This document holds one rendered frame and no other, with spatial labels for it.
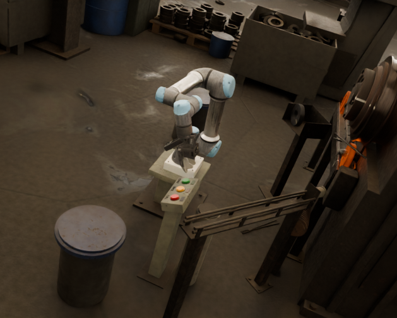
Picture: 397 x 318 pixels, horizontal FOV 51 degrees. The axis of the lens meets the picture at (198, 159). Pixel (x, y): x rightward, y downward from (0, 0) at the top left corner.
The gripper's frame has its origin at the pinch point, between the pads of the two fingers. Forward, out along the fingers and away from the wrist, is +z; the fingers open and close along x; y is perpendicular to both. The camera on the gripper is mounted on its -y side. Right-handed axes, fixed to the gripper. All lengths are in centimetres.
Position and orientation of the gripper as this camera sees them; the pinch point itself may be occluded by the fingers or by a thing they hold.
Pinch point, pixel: (184, 170)
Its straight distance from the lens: 202.8
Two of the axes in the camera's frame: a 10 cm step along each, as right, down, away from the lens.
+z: 0.8, 8.8, 4.7
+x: 3.2, -4.7, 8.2
